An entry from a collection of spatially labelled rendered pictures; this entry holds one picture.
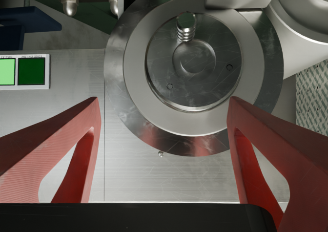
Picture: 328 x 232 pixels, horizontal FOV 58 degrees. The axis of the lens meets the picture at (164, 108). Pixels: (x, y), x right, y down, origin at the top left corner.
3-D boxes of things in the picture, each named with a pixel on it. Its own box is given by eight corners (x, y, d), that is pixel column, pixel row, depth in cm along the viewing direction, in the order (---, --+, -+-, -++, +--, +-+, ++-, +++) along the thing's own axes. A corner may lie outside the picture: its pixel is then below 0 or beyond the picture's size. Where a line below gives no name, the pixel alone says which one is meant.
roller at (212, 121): (272, 4, 24) (256, 145, 23) (223, 69, 50) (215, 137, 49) (133, -12, 25) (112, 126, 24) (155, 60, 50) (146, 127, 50)
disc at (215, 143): (293, -12, 24) (273, 169, 23) (291, -9, 25) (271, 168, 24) (116, -31, 25) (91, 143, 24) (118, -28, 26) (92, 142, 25)
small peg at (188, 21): (179, 33, 20) (173, 13, 20) (179, 45, 22) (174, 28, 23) (199, 27, 20) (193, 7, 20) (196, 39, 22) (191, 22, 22)
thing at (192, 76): (161, 122, 22) (132, 29, 23) (162, 123, 24) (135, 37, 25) (257, 92, 22) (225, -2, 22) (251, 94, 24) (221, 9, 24)
